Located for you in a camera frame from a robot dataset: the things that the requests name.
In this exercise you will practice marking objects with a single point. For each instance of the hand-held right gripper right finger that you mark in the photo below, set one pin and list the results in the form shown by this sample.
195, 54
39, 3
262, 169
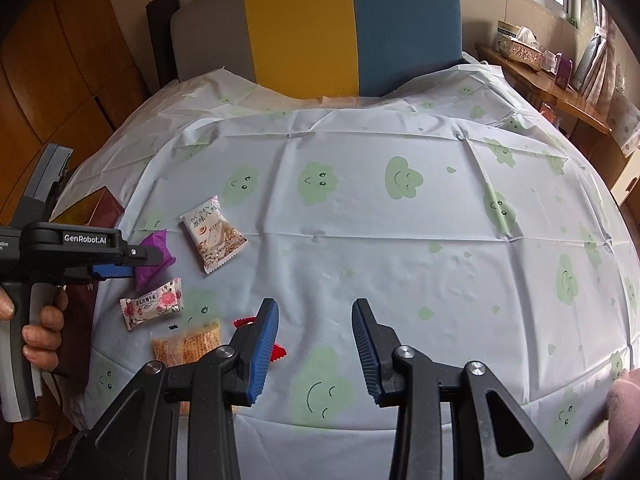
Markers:
362, 350

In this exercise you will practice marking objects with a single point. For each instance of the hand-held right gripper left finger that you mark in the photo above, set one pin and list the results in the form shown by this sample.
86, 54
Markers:
262, 355

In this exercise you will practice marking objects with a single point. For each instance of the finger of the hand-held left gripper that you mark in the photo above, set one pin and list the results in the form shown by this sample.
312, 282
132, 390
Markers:
142, 254
112, 271

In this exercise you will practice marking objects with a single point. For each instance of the small red candy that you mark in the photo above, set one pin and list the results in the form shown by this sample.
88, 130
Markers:
278, 353

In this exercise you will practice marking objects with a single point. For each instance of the purple snack packet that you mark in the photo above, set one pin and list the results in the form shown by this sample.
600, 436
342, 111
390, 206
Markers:
157, 272

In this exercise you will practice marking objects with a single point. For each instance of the gold tin box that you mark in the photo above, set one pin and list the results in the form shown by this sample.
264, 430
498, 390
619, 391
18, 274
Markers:
107, 212

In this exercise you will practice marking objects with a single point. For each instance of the pink flower snack packet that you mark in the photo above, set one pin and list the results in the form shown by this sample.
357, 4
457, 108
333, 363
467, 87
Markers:
150, 305

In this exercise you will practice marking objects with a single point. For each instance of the white bean snack packet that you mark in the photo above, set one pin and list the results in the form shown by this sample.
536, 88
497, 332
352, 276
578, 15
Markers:
212, 235

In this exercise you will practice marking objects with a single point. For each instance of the clear cracker packet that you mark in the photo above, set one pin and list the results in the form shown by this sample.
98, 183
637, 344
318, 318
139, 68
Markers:
190, 345

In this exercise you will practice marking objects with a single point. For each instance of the person's left hand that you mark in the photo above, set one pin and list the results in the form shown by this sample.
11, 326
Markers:
47, 317

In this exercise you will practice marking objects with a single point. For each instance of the wooden wardrobe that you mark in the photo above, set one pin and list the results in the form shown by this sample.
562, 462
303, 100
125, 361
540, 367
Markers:
50, 85

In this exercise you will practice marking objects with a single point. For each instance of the pink fleece clothing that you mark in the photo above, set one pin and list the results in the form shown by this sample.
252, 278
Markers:
625, 410

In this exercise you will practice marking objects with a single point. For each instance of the grey yellow blue headboard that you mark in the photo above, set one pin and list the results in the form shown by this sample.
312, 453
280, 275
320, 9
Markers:
300, 30

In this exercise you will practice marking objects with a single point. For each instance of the wooden cabinet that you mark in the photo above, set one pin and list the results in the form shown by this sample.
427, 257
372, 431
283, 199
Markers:
625, 180

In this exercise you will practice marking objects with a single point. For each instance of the wooden desk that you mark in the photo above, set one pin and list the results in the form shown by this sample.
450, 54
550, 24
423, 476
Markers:
550, 95

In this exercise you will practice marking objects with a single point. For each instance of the patterned tissue box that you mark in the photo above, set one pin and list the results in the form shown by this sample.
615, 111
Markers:
522, 52

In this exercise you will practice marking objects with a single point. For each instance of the white cup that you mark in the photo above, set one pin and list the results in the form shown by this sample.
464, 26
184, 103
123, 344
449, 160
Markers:
550, 62

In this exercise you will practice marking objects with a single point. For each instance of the purple box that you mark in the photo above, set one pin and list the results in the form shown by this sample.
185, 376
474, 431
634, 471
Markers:
565, 72

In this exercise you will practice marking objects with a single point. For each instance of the floral cabinet cover cloth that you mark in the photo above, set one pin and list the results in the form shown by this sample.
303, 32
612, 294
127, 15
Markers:
627, 125

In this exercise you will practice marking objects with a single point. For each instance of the small white green box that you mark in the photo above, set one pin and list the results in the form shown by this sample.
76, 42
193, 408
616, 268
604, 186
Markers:
505, 30

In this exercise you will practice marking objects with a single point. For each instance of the hanging floral curtain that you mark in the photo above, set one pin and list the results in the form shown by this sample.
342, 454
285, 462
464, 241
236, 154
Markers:
600, 70

